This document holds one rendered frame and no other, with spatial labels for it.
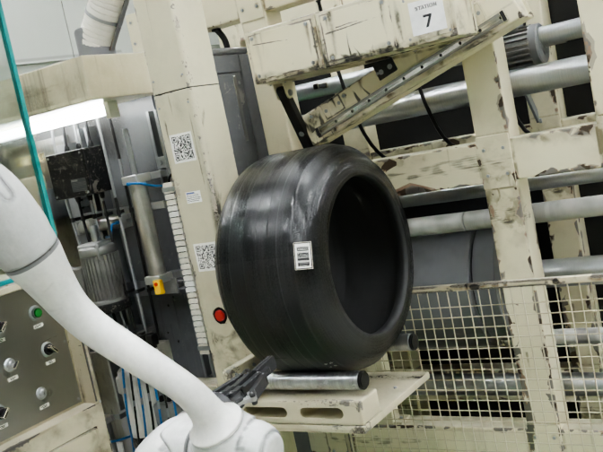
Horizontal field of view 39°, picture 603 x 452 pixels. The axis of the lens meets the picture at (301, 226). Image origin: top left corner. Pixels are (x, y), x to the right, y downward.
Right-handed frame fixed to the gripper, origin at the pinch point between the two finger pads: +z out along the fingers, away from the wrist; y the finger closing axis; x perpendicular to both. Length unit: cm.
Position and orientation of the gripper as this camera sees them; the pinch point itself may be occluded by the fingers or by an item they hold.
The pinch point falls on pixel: (264, 369)
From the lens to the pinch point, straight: 187.7
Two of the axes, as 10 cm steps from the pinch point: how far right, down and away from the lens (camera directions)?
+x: 2.7, 9.4, 2.3
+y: -8.3, 1.1, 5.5
